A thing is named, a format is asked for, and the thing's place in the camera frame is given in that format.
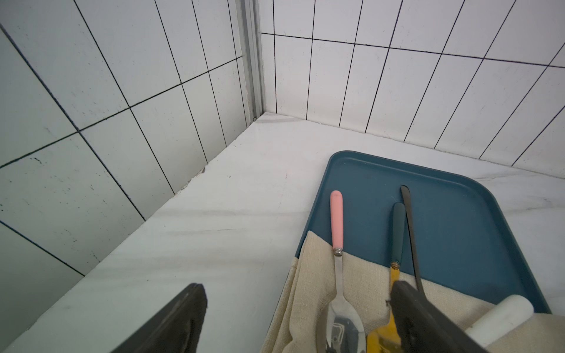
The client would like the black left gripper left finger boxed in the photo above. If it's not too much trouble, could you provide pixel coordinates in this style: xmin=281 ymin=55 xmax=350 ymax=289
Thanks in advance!
xmin=113 ymin=283 xmax=207 ymax=352

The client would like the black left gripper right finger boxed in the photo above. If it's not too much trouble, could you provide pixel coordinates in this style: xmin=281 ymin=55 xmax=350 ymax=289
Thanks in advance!
xmin=391 ymin=280 xmax=486 ymax=352

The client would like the teal plastic tray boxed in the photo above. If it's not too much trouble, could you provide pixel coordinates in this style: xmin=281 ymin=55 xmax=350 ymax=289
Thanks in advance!
xmin=305 ymin=151 xmax=550 ymax=313

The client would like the beige linen cloth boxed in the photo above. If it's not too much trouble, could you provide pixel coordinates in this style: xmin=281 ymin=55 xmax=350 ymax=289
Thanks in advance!
xmin=261 ymin=232 xmax=564 ymax=352

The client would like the black slim utensil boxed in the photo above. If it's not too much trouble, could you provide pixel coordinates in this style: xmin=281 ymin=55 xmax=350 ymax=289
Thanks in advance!
xmin=400 ymin=185 xmax=426 ymax=297

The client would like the green handled gold fork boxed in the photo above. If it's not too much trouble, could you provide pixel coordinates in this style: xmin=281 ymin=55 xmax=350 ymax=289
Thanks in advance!
xmin=366 ymin=202 xmax=406 ymax=353

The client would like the pink handled spoon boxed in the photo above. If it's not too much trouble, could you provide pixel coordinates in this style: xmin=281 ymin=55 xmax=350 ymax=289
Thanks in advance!
xmin=323 ymin=191 xmax=366 ymax=352

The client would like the white handled utensil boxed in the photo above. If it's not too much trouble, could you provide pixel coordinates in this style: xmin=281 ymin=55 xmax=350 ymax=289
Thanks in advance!
xmin=465 ymin=294 xmax=534 ymax=348

